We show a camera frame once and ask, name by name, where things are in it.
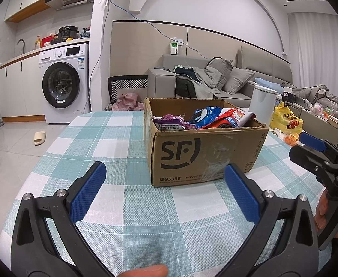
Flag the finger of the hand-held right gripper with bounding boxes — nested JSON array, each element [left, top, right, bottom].
[[299, 132, 338, 162], [289, 146, 332, 181]]

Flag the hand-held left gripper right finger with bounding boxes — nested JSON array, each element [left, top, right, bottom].
[[209, 163, 319, 277]]

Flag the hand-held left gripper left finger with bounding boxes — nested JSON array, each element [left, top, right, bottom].
[[10, 162, 120, 277]]

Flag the brown cardboard box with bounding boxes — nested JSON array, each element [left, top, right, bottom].
[[144, 97, 270, 187]]

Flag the white packet with red edges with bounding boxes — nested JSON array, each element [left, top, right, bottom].
[[221, 108, 256, 127]]

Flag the blue cookie packet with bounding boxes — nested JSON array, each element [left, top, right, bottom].
[[190, 107, 223, 129]]

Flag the purple candy bag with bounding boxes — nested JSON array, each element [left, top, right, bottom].
[[153, 114, 198, 132]]

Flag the person's right hand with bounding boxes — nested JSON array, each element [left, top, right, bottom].
[[314, 190, 338, 238]]

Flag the person's left hand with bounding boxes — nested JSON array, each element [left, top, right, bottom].
[[118, 265, 169, 277]]

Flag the beige low table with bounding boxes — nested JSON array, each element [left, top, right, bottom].
[[287, 104, 338, 145]]

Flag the pile of oranges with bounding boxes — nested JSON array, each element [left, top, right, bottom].
[[284, 134, 300, 146]]

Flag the yellow plastic bag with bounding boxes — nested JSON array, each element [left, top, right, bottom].
[[269, 104, 303, 135]]

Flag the grey blanket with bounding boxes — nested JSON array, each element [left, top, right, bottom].
[[296, 85, 338, 119]]

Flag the small black device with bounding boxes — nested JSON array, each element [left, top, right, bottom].
[[281, 91, 298, 104]]

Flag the teal checked tablecloth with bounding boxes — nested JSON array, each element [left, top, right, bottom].
[[0, 111, 334, 277]]

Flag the white trash bin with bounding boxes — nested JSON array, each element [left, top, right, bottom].
[[248, 85, 277, 122]]

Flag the light blue cushion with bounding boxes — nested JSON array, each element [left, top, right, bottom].
[[254, 77, 285, 93]]

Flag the white curtain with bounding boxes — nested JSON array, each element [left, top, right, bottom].
[[288, 12, 338, 93]]

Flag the light grey pillow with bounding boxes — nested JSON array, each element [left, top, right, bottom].
[[223, 67, 256, 94]]

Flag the pink cloth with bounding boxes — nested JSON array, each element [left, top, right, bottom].
[[111, 92, 145, 111]]

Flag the white washing machine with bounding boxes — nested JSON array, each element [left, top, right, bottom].
[[39, 43, 90, 124]]

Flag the black patterned laundry basket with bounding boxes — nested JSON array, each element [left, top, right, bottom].
[[108, 75, 149, 101]]

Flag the grey jacket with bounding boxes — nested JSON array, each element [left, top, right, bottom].
[[193, 67, 221, 99]]

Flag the dark grey pillow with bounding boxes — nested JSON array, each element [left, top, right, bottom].
[[206, 58, 233, 90]]

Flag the black clothing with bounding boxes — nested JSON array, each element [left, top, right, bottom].
[[175, 68, 197, 97]]

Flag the white kitchen counter cabinet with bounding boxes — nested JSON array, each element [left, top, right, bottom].
[[0, 59, 47, 119]]

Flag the grey sofa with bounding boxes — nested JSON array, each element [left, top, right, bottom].
[[147, 46, 292, 104]]

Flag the red box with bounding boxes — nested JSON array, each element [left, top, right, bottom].
[[41, 35, 57, 47]]

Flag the black pressure cooker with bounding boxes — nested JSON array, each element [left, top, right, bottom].
[[58, 26, 79, 42]]

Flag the blue cable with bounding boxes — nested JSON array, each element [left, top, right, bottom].
[[108, 0, 212, 61]]

